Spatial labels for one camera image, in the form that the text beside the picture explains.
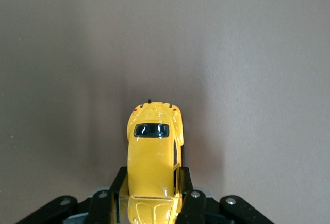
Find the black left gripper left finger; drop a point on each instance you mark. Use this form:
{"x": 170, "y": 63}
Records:
{"x": 103, "y": 208}

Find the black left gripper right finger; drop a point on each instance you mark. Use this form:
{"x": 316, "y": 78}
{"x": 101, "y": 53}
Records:
{"x": 192, "y": 208}

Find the yellow beetle toy car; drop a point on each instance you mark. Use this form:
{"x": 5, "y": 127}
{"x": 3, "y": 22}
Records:
{"x": 149, "y": 162}

